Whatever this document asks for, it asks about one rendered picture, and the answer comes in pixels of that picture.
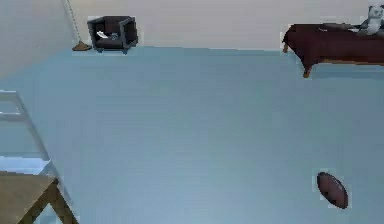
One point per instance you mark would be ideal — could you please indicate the dark grey armchair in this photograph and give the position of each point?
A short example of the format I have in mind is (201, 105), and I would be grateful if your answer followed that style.
(128, 31)

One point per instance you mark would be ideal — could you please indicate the white paper on armchair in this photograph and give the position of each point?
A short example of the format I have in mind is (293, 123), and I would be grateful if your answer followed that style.
(102, 34)

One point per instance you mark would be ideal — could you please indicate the floor lamp with brown base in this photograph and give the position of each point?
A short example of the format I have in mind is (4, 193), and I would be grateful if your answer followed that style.
(81, 46)

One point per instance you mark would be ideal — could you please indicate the dark red bed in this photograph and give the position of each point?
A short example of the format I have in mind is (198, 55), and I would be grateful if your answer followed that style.
(333, 45)

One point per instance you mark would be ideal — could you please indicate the dark red oval ball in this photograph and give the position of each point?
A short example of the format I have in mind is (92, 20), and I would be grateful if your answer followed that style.
(331, 189)

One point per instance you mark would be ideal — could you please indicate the grey and white teddy bear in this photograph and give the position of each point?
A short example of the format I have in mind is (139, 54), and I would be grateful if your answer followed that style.
(374, 20)

